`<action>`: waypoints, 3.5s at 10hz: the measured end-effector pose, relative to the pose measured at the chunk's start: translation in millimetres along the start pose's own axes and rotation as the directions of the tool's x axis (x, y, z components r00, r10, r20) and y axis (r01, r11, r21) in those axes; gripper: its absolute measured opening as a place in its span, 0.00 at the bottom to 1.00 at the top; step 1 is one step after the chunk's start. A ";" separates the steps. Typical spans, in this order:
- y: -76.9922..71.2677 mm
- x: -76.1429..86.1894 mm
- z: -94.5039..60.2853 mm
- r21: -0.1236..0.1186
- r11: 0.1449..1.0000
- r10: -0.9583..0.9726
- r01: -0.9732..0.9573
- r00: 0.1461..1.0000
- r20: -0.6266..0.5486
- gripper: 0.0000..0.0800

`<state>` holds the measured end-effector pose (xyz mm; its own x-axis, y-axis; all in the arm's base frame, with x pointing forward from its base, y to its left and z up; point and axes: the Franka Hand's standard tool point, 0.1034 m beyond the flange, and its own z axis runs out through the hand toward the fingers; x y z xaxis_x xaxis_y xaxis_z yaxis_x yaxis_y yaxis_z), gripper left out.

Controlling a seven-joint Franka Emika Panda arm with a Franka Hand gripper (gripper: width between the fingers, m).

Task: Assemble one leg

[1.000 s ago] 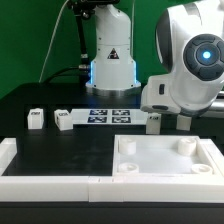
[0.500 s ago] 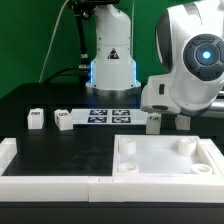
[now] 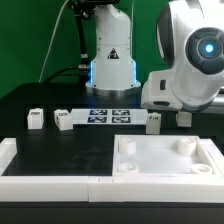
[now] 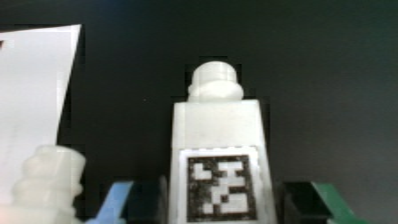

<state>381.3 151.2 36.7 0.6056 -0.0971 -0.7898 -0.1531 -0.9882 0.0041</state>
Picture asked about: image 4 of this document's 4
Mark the white table leg near sheet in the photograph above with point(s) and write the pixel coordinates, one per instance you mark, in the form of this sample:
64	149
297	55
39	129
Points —
46	188

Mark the white sheet with AprilTags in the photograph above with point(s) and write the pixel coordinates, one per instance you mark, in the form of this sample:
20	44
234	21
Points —
35	62

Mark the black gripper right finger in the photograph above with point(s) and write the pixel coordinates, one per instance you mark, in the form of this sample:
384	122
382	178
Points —
313	205

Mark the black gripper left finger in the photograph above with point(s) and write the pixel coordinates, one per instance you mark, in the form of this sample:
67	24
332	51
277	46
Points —
135	203

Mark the white table leg with tag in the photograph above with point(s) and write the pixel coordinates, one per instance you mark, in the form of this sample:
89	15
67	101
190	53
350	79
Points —
220	186

